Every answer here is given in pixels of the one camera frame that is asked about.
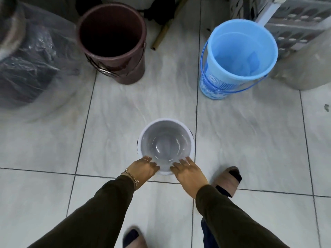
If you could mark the person's left hand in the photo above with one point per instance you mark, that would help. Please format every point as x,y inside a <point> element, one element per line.
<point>141,169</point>

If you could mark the person's right hand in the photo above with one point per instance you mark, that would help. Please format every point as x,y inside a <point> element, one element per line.
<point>190,175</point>

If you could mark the person's right fingers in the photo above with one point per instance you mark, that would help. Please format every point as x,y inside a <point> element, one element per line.
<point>182,164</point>

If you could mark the small white plastic bucket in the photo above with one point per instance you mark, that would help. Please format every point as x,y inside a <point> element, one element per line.
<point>165,145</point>

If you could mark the person's right forearm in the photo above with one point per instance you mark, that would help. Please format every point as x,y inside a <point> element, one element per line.
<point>232,219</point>

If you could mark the person's left forearm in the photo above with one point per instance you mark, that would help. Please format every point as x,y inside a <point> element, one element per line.
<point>88,216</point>

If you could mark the person's right sandal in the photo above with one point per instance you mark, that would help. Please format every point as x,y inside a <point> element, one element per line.
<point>228,180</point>

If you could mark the person's sandal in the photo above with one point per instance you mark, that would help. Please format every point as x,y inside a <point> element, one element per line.
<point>134,237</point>
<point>228,180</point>

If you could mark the person's right leg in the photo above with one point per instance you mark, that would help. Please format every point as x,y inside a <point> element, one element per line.
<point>209,229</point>

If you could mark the person's left sandal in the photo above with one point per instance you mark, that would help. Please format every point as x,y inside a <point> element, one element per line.
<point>134,237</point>

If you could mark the blue plastic bucket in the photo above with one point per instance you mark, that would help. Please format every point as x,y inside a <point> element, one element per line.
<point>238,56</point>

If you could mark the wooden stick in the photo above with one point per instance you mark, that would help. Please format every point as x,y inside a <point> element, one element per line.
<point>168,24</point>

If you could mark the brown plastic bucket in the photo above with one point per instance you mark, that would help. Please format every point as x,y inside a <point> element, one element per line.
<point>113,41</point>

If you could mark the white plastic pipe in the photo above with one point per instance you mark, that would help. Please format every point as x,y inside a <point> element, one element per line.
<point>267,10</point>

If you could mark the clear plastic covered bundle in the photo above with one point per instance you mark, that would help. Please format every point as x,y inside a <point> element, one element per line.
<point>33,64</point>

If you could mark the grey plastic lattice crate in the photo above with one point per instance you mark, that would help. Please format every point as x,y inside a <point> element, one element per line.
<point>289,20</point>

